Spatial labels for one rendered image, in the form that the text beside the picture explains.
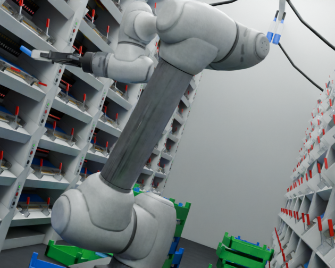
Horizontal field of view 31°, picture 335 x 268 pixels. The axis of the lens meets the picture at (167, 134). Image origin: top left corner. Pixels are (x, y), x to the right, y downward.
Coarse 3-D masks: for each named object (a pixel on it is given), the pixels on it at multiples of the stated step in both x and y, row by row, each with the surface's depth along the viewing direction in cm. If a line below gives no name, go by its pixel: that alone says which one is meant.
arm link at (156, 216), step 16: (144, 192) 182; (144, 208) 175; (160, 208) 176; (144, 224) 172; (160, 224) 175; (144, 240) 172; (160, 240) 176; (128, 256) 174; (144, 256) 174; (160, 256) 177
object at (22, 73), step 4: (4, 64) 223; (8, 64) 225; (8, 68) 227; (16, 68) 234; (16, 72) 235; (20, 72) 237; (24, 72) 242; (20, 76) 235; (24, 76) 242; (36, 80) 253; (36, 84) 252
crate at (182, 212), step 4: (136, 184) 280; (132, 188) 280; (136, 192) 259; (140, 192) 280; (172, 200) 251; (176, 204) 271; (188, 204) 267; (176, 208) 256; (180, 208) 260; (184, 208) 263; (188, 208) 267; (176, 212) 257; (180, 212) 261; (184, 212) 264; (188, 212) 269; (180, 216) 262; (184, 216) 266
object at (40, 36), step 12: (12, 0) 238; (24, 0) 245; (0, 12) 201; (12, 12) 220; (24, 12) 250; (12, 24) 212; (24, 24) 229; (36, 24) 261; (48, 24) 243; (24, 36) 224; (36, 36) 231; (48, 36) 256; (36, 48) 238; (48, 48) 246; (60, 48) 258
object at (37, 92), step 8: (0, 48) 240; (8, 56) 249; (24, 64) 260; (0, 72) 213; (8, 72) 225; (32, 72) 259; (0, 80) 217; (8, 80) 222; (16, 80) 227; (40, 80) 258; (16, 88) 231; (24, 88) 237; (32, 88) 242; (40, 88) 257; (48, 88) 256; (32, 96) 247; (40, 96) 253
